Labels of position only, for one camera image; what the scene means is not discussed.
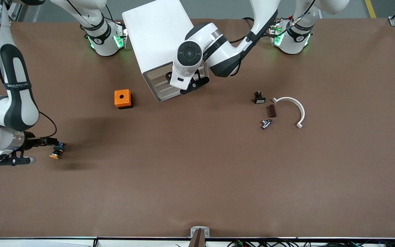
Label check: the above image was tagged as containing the orange push button switch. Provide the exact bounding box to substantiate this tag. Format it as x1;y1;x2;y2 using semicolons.
49;142;67;160

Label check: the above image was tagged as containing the white plastic drawer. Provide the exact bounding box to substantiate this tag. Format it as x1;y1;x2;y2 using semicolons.
155;87;185;103
144;64;171;82
148;76;171;89
151;82;181;96

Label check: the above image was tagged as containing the white drawer cabinet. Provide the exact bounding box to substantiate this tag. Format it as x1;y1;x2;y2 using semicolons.
122;0;209;103

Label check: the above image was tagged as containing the orange box with hole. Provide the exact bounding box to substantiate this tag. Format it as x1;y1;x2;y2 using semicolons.
114;89;133;110

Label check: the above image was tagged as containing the brown table cover sheet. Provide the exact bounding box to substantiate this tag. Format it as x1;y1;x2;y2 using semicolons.
0;17;395;239

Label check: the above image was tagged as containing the white curved plastic arc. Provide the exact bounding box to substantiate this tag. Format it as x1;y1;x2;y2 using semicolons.
272;97;306;129

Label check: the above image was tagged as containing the brown metal support bar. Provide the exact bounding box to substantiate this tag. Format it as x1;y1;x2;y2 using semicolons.
188;228;206;247

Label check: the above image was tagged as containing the grey metal mounting bracket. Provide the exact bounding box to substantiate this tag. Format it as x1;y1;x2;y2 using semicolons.
190;226;210;238

